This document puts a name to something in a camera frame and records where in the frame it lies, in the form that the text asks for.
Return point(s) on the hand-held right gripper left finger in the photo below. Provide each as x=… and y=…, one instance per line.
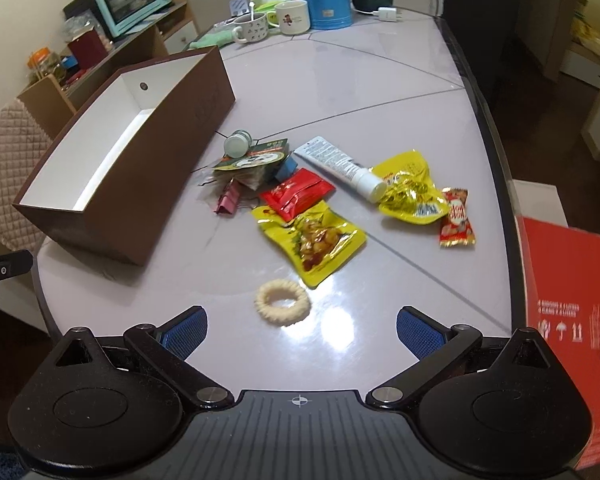
x=186, y=334

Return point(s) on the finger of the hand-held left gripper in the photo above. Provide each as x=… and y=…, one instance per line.
x=7, y=264

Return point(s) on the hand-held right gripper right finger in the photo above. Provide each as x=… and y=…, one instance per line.
x=416, y=332

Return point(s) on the red white candy packet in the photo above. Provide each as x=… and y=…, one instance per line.
x=457, y=220

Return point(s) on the yellow snack packet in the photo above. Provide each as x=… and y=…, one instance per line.
x=315, y=242

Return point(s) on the pink binder clip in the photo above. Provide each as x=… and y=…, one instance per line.
x=228, y=201

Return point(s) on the yellow foil bag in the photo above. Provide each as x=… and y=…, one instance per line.
x=410, y=185

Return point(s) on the clear bag of cotton swabs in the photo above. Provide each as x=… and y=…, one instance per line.
x=230, y=180

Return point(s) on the brown cardboard box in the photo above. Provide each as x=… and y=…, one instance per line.
x=175, y=160

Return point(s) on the red snack packet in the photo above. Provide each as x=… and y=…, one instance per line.
x=295, y=192

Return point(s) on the white cream tube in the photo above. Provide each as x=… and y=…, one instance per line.
x=340, y=166

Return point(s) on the green round-print packet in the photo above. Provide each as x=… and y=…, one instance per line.
x=257, y=157

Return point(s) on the small white jar green lid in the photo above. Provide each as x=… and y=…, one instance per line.
x=237, y=144

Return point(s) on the beige quilted chair cover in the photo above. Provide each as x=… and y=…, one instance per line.
x=7, y=165

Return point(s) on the red cardboard box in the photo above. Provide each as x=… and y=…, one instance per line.
x=575, y=280

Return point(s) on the white carton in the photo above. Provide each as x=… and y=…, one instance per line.
x=540, y=200

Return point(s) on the orange lid glass jar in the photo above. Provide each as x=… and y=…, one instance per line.
x=45, y=65

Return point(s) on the dark red box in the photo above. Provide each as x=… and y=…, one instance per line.
x=86, y=50

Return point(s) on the wooden shelf unit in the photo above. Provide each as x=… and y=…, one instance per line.
x=130, y=50

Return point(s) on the green cloth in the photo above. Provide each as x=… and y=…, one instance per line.
x=210, y=39

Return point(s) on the patterned mug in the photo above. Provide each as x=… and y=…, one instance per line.
x=250, y=30

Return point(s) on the black cabinet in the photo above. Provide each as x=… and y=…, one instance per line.
x=480, y=20

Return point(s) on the white charger plug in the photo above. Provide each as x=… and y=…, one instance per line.
x=390, y=14

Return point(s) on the white spoon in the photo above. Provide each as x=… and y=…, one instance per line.
x=251, y=10

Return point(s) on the white phone stand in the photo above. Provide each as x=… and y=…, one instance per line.
x=237, y=6

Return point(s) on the white printed mug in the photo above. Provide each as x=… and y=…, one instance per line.
x=292, y=17

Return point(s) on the green tissue pack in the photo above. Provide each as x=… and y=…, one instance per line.
x=267, y=0

